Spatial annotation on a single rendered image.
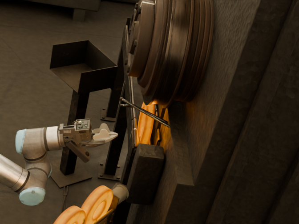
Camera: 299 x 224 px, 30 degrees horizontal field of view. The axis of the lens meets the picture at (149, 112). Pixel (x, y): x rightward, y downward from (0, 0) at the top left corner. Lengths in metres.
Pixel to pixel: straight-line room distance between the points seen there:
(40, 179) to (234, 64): 0.89
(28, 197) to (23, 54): 2.08
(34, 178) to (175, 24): 0.76
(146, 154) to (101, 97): 1.75
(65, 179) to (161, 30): 1.36
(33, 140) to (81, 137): 0.18
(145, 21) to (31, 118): 1.64
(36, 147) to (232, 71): 0.86
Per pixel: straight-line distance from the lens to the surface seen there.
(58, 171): 3.02
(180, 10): 1.84
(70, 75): 2.71
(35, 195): 2.06
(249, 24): 1.51
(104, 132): 2.05
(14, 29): 4.34
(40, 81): 3.74
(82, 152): 2.11
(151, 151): 1.99
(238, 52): 1.55
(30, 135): 2.09
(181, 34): 1.81
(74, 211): 1.70
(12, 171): 2.03
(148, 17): 1.90
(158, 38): 1.85
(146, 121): 2.11
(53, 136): 2.07
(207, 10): 1.90
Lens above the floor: 2.00
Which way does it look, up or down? 33 degrees down
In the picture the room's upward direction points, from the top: 15 degrees clockwise
